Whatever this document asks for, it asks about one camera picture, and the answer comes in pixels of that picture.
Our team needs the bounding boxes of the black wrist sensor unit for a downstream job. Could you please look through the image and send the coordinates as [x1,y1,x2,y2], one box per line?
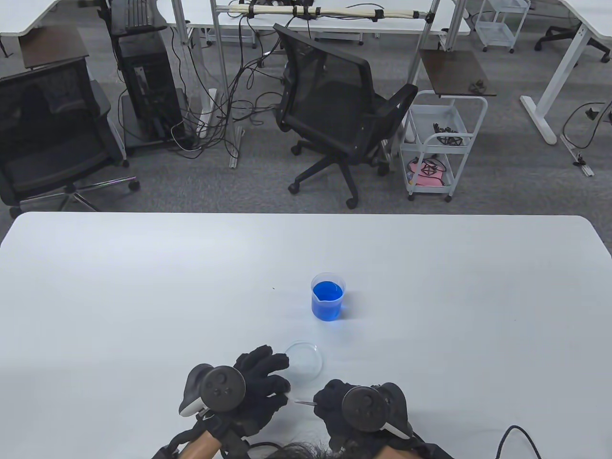
[410,439,455,459]
[152,427,194,459]

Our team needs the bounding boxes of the black right wrist sensor unit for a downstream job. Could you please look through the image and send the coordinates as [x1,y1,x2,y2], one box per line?
[410,439,455,459]

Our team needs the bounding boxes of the clear culture dish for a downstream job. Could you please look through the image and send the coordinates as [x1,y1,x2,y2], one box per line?
[285,340,323,383]

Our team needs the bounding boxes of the dark brown side table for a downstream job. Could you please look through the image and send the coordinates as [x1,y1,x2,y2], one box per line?
[18,25,90,70]

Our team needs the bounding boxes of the black chair base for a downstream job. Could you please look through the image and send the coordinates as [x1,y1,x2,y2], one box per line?
[534,24,612,63]

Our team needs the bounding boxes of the white power strip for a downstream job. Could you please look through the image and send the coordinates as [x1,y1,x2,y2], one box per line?
[197,88,218,139]

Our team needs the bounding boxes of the aluminium floor rail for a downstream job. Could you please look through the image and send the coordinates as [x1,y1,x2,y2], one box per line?
[559,134,595,177]

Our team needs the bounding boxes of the brown side table top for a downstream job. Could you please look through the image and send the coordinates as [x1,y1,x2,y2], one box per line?
[419,49,497,98]

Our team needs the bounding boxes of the beaker of blue dye solution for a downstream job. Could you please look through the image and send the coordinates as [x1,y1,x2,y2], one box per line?
[311,272,346,322]

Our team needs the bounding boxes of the person's right hand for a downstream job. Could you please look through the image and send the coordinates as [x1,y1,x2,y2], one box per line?
[313,379,413,452]

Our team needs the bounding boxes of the black wire frame object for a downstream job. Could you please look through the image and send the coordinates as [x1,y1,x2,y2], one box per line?
[433,123,467,145]

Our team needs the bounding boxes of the white utility cart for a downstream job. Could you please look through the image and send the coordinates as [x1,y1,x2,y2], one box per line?
[398,90,488,202]

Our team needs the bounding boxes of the beige padded rod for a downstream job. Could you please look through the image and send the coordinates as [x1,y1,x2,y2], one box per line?
[229,4,429,21]

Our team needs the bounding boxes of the white desk with white leg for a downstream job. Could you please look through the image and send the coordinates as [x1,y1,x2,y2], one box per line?
[520,0,612,145]

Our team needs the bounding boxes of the long white desk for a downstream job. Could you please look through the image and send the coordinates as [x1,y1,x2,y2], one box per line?
[155,0,471,36]

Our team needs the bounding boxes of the black white left hand controller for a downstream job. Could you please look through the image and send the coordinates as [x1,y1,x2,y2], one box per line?
[178,363,247,417]

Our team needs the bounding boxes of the grey computer stand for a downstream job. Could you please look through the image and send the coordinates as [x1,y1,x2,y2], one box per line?
[119,88,197,154]

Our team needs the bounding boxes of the black looped floor cable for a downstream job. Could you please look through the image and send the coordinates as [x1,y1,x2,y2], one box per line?
[562,99,612,150]

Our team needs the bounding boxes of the black white hand controller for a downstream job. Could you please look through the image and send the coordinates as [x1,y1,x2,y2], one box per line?
[178,363,247,417]
[340,382,413,440]

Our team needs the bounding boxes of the white desk with curved edge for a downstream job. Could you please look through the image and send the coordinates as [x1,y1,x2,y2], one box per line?
[0,0,113,36]

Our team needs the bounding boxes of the small white wire cart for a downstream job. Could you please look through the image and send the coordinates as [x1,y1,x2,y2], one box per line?
[475,0,531,53]

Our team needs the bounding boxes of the black computer tower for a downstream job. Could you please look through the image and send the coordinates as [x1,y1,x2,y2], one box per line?
[116,29,186,144]

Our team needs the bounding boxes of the black right glove cable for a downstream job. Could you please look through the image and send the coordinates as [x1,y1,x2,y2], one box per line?
[496,425,544,459]

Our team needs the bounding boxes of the tangle of black floor cables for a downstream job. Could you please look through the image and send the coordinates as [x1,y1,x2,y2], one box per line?
[170,29,297,158]

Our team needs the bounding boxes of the black mesh office chair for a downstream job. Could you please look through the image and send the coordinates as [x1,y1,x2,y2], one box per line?
[273,23,419,209]

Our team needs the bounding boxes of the pink cloth item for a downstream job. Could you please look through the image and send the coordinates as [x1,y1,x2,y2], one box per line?
[407,158,455,187]

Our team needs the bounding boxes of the black white right hand controller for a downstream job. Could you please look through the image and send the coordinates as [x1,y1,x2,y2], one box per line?
[340,382,413,440]

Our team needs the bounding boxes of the person's left forearm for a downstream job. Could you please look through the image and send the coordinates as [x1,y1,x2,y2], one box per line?
[182,428,223,459]

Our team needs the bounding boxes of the black chair with chrome base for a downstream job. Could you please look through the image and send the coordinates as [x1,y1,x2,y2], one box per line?
[0,60,141,219]

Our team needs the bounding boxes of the person's left hand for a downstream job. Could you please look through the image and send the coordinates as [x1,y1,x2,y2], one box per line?
[203,345,292,443]

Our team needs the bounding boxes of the black left wrist sensor unit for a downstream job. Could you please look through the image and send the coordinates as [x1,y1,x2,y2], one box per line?
[152,427,194,459]

